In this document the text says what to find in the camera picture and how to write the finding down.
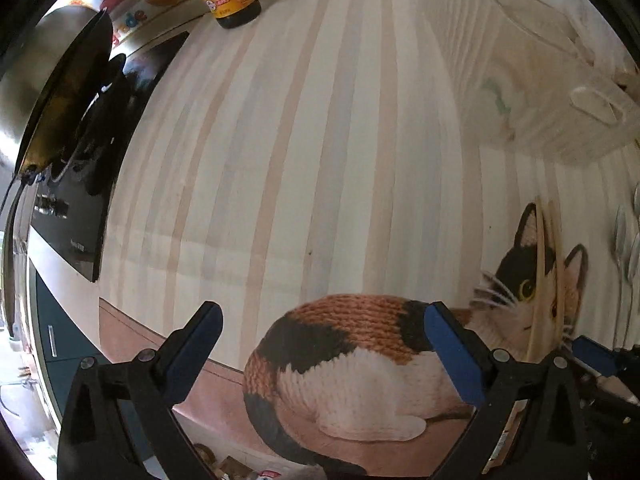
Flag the steel wok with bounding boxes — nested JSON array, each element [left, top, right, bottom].
[[0, 2, 114, 178]]

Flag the striped cat print table mat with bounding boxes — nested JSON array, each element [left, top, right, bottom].
[[97, 0, 640, 479]]

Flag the teal cabinet door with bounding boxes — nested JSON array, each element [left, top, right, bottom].
[[29, 259, 153, 463]]

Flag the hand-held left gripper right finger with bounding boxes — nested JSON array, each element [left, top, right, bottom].
[[422, 301, 588, 480]]

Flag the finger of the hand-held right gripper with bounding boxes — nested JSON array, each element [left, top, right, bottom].
[[571, 336, 640, 406]]

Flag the white wood-grain utensil holder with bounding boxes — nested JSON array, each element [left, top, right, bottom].
[[416, 0, 640, 167]]

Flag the black glass cooktop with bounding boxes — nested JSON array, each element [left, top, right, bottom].
[[27, 31, 191, 284]]

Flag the metal spoon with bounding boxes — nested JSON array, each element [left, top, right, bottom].
[[611, 204, 631, 348]]

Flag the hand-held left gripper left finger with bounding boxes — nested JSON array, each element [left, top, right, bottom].
[[56, 301, 224, 480]]

